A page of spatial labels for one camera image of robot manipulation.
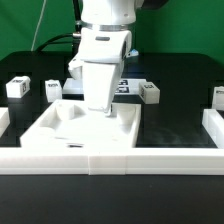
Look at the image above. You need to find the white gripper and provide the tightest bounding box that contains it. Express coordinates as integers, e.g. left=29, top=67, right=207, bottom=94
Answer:
left=68, top=28, right=132, bottom=113

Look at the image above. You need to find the white square tabletop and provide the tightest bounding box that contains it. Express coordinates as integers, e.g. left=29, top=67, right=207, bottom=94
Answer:
left=20, top=100, right=141, bottom=149

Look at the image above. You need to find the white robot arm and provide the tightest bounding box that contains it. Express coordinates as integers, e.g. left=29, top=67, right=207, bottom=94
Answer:
left=68, top=0, right=169, bottom=113

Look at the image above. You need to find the white front fence bar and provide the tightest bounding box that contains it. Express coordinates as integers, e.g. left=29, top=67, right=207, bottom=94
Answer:
left=0, top=148, right=224, bottom=175

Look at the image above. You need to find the white left fence piece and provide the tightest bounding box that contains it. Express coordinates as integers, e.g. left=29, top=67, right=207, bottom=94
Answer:
left=0, top=107, right=10, bottom=137

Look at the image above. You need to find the black cable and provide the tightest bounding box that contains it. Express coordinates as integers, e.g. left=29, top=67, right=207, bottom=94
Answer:
left=35, top=0, right=84, bottom=53

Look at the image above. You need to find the white marker base plate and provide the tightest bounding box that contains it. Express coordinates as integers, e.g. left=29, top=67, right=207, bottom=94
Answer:
left=62, top=78, right=145, bottom=95

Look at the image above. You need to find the white thin cable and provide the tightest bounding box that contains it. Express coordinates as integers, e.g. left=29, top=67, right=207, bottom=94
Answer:
left=31, top=0, right=48, bottom=52

